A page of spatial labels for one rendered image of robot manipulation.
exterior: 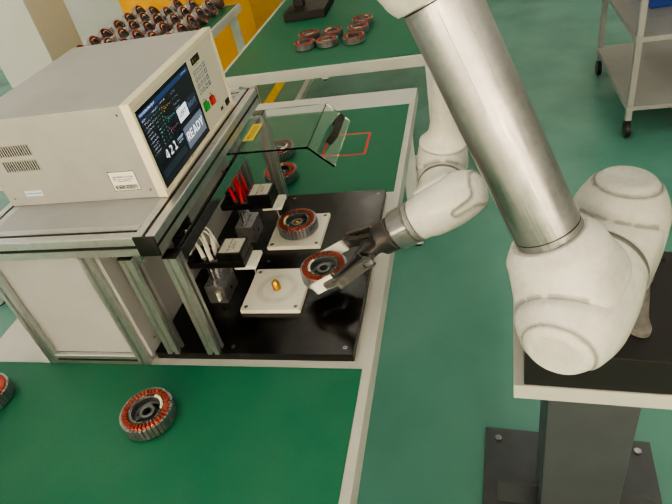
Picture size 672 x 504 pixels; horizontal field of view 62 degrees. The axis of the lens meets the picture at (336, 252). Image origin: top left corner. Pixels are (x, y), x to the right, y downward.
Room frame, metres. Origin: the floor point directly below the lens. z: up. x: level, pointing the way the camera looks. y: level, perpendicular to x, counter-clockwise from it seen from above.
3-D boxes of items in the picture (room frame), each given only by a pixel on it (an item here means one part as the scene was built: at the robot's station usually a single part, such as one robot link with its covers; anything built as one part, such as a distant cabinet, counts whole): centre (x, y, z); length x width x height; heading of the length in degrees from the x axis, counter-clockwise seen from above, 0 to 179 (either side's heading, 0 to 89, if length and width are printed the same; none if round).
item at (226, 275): (1.12, 0.30, 0.80); 0.08 x 0.05 x 0.06; 162
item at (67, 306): (1.01, 0.61, 0.91); 0.28 x 0.03 x 0.32; 72
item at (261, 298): (1.08, 0.16, 0.78); 0.15 x 0.15 x 0.01; 72
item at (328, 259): (1.03, 0.04, 0.84); 0.11 x 0.11 x 0.04
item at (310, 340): (1.20, 0.14, 0.76); 0.64 x 0.47 x 0.02; 162
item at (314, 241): (1.31, 0.09, 0.78); 0.15 x 0.15 x 0.01; 72
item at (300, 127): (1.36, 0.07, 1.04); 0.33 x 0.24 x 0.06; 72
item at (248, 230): (1.35, 0.22, 0.80); 0.08 x 0.05 x 0.06; 162
